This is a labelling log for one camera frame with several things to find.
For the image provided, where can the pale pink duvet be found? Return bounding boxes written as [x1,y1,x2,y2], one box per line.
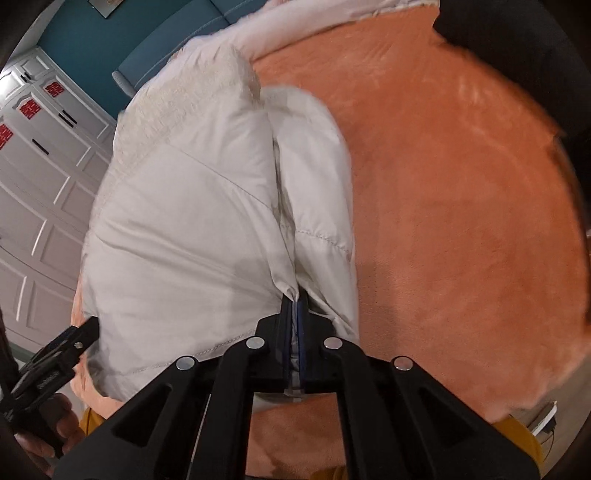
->
[175,0,440,62]

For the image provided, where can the orange plush blanket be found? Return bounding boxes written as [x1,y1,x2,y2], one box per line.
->
[69,14,591,480]

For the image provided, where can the blue padded headboard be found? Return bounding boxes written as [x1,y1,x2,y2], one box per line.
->
[113,0,271,99]

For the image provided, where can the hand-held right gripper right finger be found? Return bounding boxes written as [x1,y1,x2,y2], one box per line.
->
[295,298,544,480]

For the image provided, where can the white panelled wardrobe doors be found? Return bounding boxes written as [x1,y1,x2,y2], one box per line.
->
[0,48,119,357]

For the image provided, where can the white crinkled bedspread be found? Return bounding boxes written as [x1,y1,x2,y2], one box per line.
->
[81,44,361,402]

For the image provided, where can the dark cloth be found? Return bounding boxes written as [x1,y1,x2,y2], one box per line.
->
[431,0,591,140]

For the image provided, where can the white device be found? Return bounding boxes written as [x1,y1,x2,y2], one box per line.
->
[527,401,562,437]

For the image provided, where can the wall picture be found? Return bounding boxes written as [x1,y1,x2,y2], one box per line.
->
[88,0,119,20]

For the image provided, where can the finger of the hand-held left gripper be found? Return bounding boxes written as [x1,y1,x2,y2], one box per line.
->
[28,316,100,370]

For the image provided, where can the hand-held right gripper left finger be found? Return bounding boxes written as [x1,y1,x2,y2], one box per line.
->
[53,300,296,480]

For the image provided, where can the person's left hand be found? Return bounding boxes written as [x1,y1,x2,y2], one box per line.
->
[16,392,86,477]

